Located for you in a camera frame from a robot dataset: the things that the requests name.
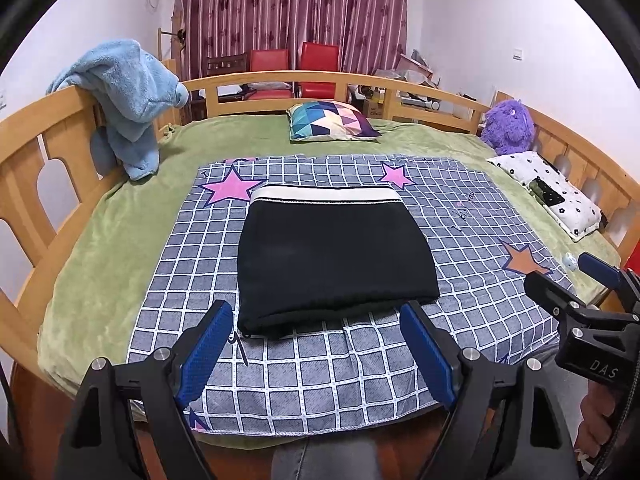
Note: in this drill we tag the wooden bed frame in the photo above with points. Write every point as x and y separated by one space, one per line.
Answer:
65 130

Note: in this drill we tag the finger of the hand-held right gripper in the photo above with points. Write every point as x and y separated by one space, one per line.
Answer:
597 267
550 292

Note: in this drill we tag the black pants with white waistband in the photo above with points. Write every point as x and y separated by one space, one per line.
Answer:
335 255

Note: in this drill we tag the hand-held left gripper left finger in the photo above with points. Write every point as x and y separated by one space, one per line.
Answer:
207 350

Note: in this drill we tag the dark wooden chair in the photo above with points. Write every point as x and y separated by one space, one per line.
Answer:
227 64

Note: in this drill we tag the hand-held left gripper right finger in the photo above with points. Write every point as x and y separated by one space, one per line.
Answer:
425 350

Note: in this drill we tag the person's grey trousers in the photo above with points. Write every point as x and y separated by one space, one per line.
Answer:
325 460

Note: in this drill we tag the person's right hand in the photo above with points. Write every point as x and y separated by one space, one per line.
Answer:
597 420

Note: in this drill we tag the white handheld appliance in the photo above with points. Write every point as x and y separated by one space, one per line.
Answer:
422 102

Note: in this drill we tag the maroon striped curtain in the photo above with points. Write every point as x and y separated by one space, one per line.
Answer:
280 5

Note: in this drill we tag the white flower-print pillow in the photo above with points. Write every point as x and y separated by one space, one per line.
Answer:
575 205

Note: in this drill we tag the blue fluffy towel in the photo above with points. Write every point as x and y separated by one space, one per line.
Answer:
125 95

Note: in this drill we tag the green fleece blanket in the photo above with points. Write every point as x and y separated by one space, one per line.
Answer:
115 240

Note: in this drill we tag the wooden coat stand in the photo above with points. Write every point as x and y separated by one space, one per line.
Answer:
172 34

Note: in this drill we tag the white wall switch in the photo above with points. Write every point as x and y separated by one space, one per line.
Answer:
518 53

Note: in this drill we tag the colourful geometric pillow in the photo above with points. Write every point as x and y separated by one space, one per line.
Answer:
330 120

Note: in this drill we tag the open cardboard box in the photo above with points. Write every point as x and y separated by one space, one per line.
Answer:
415 67

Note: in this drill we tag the grey checked star-print sheet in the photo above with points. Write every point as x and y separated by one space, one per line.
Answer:
350 375

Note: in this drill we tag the small cardboard box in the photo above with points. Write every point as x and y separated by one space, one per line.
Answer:
373 108

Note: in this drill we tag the purple plush toy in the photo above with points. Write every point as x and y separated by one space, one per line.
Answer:
507 125

